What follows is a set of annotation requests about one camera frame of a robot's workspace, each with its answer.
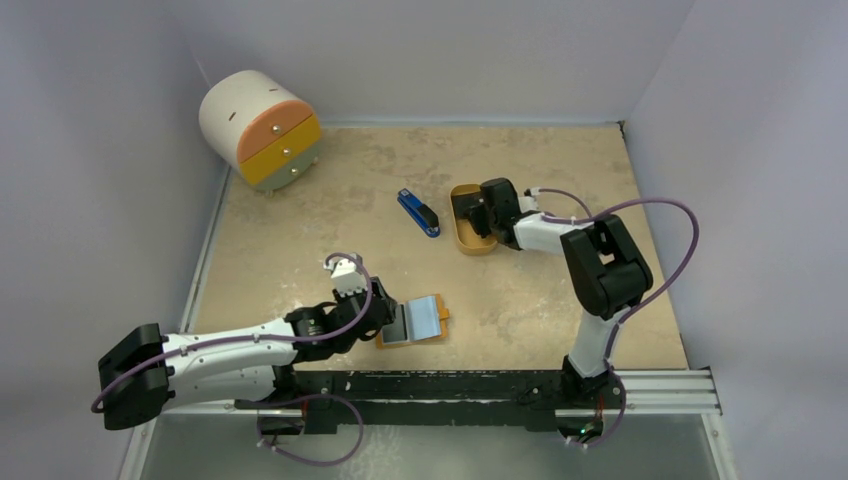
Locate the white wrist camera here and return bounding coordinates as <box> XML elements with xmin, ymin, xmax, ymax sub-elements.
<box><xmin>518</xmin><ymin>188</ymin><xmax>540</xmax><ymax>212</ymax></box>
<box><xmin>323</xmin><ymin>254</ymin><xmax>368</xmax><ymax>298</ymax></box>

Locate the orange oval tray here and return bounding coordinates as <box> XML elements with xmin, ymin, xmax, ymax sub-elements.
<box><xmin>449</xmin><ymin>183</ymin><xmax>497</xmax><ymax>256</ymax></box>

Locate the orange leather card holder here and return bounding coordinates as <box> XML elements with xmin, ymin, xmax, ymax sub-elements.
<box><xmin>376</xmin><ymin>294</ymin><xmax>450</xmax><ymax>349</ymax></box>

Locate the black VIP credit card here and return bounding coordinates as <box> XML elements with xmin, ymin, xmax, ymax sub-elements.
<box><xmin>381</xmin><ymin>319</ymin><xmax>408</xmax><ymax>345</ymax></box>

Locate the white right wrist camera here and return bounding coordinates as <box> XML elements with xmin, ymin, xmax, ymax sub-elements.
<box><xmin>518</xmin><ymin>188</ymin><xmax>540</xmax><ymax>212</ymax></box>

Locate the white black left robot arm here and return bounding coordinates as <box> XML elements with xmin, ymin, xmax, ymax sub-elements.
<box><xmin>92</xmin><ymin>277</ymin><xmax>404</xmax><ymax>430</ymax></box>

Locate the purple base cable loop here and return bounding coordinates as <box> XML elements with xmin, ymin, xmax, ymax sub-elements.
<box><xmin>256</xmin><ymin>386</ymin><xmax>369</xmax><ymax>467</ymax></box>

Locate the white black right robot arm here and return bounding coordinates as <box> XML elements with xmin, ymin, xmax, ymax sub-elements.
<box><xmin>452</xmin><ymin>178</ymin><xmax>653</xmax><ymax>407</ymax></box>

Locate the white round mini drawer chest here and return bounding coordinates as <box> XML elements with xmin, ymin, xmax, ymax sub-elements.
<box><xmin>198</xmin><ymin>70</ymin><xmax>322</xmax><ymax>192</ymax></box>

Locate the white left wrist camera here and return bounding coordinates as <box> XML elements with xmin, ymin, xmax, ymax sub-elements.
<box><xmin>323</xmin><ymin>254</ymin><xmax>368</xmax><ymax>298</ymax></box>

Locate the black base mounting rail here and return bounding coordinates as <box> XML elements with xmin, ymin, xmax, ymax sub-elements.
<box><xmin>235</xmin><ymin>367</ymin><xmax>622</xmax><ymax>436</ymax></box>

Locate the blue black stapler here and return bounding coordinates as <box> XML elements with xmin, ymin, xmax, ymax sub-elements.
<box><xmin>397</xmin><ymin>188</ymin><xmax>441</xmax><ymax>238</ymax></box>

